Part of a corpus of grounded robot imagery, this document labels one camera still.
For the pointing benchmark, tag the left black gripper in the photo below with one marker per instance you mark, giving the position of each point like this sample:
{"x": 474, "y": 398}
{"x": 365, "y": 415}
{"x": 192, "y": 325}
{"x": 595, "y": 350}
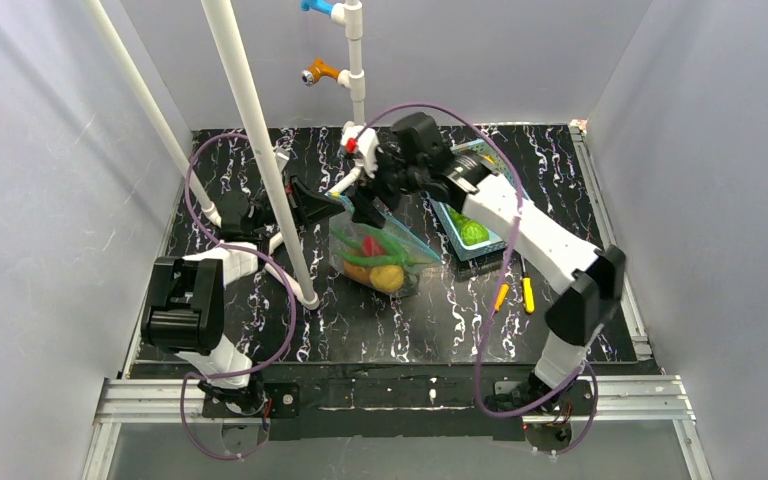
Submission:
{"x": 289, "y": 204}

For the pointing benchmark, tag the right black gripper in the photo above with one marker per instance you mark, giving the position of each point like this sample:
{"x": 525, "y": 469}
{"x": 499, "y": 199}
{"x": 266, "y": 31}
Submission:
{"x": 376, "y": 188}

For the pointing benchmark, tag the long green cucumber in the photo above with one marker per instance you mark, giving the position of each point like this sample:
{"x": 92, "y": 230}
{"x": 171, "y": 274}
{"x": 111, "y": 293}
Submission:
{"x": 404, "y": 252}

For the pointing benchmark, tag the red tomato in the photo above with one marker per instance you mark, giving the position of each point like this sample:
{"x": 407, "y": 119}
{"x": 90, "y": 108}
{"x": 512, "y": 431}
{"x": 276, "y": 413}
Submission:
{"x": 371, "y": 247}

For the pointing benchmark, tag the clear zip top bag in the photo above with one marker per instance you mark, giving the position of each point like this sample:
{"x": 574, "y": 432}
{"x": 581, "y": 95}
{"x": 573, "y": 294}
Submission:
{"x": 413, "y": 275}

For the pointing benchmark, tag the yellow lemon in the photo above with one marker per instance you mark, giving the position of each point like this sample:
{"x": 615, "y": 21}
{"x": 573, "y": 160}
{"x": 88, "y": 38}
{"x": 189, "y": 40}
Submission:
{"x": 387, "y": 278}

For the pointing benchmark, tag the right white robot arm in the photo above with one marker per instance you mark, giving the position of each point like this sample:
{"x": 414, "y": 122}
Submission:
{"x": 588, "y": 280}

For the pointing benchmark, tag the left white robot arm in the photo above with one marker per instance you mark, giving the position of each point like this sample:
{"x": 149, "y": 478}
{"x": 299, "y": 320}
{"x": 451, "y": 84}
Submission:
{"x": 184, "y": 307}

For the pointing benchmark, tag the green grape bunch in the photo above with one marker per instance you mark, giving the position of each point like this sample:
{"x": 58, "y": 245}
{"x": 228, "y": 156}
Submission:
{"x": 457, "y": 218}

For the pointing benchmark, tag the light green vegetable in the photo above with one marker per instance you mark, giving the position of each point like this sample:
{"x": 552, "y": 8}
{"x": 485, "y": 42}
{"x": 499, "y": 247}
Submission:
{"x": 473, "y": 233}

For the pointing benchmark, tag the light blue plastic basket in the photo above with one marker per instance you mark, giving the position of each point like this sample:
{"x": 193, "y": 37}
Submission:
{"x": 479, "y": 150}

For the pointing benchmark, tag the orange webcam on pipe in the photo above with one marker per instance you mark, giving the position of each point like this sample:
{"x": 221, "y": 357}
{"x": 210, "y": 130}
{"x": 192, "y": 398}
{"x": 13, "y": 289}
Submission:
{"x": 318, "y": 70}

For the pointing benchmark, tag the blue clip on pipe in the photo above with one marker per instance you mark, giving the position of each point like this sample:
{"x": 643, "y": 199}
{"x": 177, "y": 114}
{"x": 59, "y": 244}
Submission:
{"x": 321, "y": 6}

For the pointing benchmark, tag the orange handled screwdriver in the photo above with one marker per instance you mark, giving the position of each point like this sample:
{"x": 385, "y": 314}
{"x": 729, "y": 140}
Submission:
{"x": 499, "y": 301}

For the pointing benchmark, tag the yellow handled screwdriver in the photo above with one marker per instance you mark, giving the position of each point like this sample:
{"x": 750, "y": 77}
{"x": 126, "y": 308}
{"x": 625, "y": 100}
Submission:
{"x": 527, "y": 288}

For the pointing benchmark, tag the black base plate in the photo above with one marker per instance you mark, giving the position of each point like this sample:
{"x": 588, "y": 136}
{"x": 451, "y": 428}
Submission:
{"x": 333, "y": 400}

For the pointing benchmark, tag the aluminium rail frame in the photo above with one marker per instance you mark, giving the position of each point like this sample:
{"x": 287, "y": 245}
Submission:
{"x": 604, "y": 398}

